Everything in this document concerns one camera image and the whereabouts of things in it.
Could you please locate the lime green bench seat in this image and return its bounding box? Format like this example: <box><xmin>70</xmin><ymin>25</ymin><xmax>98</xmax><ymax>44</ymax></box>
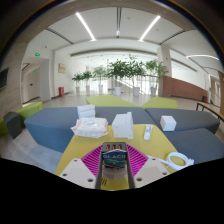
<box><xmin>0</xmin><ymin>101</ymin><xmax>44</xmax><ymax>137</ymax></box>

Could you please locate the group of potted plants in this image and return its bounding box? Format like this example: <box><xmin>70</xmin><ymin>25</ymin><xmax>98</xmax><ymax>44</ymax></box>
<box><xmin>71</xmin><ymin>54</ymin><xmax>169</xmax><ymax>98</ymax></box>

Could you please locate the wooden shelf unit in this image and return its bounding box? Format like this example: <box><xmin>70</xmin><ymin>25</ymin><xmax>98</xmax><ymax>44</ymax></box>
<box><xmin>218</xmin><ymin>70</ymin><xmax>224</xmax><ymax>114</ymax></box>

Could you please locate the long grey sofa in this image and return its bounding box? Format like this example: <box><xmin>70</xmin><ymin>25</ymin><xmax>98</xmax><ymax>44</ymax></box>
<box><xmin>23</xmin><ymin>106</ymin><xmax>158</xmax><ymax>154</ymax></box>

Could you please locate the yellow wall picture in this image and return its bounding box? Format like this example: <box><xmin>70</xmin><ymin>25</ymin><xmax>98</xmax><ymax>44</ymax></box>
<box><xmin>58</xmin><ymin>63</ymin><xmax>67</xmax><ymax>75</ymax></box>

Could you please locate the round yellow-green power strip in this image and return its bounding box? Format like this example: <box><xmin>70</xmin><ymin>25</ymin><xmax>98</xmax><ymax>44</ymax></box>
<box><xmin>101</xmin><ymin>163</ymin><xmax>128</xmax><ymax>181</ymax></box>

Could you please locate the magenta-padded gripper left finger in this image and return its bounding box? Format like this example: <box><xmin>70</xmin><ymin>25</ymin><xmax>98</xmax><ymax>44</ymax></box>
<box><xmin>58</xmin><ymin>143</ymin><xmax>108</xmax><ymax>190</ymax></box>

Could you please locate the dark grey ottoman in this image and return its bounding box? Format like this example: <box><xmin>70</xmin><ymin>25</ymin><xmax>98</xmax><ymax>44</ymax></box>
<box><xmin>3</xmin><ymin>111</ymin><xmax>23</xmax><ymax>140</ymax></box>

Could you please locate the large white box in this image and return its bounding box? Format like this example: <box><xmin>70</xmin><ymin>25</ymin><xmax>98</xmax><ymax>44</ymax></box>
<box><xmin>111</xmin><ymin>111</ymin><xmax>135</xmax><ymax>140</ymax></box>

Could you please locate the grey sofa with cube box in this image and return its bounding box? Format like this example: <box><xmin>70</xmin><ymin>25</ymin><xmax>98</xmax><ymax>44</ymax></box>
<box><xmin>144</xmin><ymin>107</ymin><xmax>221</xmax><ymax>134</ymax></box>

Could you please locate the wet wipes pack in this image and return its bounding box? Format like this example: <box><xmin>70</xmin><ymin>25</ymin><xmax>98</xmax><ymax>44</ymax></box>
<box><xmin>70</xmin><ymin>117</ymin><xmax>110</xmax><ymax>139</ymax></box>

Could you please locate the curved ceiling light strip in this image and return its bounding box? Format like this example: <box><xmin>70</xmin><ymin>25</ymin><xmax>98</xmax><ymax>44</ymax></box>
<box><xmin>185</xmin><ymin>54</ymin><xmax>220</xmax><ymax>62</ymax></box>

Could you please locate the wide grey sofa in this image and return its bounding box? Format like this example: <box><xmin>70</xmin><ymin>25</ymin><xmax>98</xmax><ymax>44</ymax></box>
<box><xmin>163</xmin><ymin>128</ymin><xmax>224</xmax><ymax>165</ymax></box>

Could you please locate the wooden bench with black frame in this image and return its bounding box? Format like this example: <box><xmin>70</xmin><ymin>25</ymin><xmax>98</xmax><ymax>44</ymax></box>
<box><xmin>195</xmin><ymin>101</ymin><xmax>224</xmax><ymax>123</ymax></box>

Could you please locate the white coiled cable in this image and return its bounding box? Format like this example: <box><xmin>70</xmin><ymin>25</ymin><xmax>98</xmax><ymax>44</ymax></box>
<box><xmin>146</xmin><ymin>151</ymin><xmax>195</xmax><ymax>171</ymax></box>

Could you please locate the large yellow-green seat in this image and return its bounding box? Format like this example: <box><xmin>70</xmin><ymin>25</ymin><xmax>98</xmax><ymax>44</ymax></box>
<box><xmin>85</xmin><ymin>94</ymin><xmax>141</xmax><ymax>108</ymax></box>

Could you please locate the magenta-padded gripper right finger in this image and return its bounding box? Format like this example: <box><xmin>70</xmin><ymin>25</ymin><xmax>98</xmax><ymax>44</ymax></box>
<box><xmin>125</xmin><ymin>143</ymin><xmax>171</xmax><ymax>190</ymax></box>

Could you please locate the small white cube box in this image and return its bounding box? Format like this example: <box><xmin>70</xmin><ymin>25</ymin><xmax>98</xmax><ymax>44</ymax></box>
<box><xmin>159</xmin><ymin>115</ymin><xmax>178</xmax><ymax>132</ymax></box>

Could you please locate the small yellow-green seat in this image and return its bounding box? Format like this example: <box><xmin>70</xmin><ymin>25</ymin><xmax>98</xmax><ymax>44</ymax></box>
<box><xmin>140</xmin><ymin>96</ymin><xmax>180</xmax><ymax>110</ymax></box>

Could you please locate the black wall screen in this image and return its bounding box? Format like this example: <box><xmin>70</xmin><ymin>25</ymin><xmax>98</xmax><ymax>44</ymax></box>
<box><xmin>0</xmin><ymin>67</ymin><xmax>9</xmax><ymax>92</ymax></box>

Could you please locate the straight ceiling light strip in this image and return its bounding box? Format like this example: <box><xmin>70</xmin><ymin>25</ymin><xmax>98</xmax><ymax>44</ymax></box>
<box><xmin>138</xmin><ymin>15</ymin><xmax>162</xmax><ymax>43</ymax></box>
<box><xmin>74</xmin><ymin>12</ymin><xmax>97</xmax><ymax>42</ymax></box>

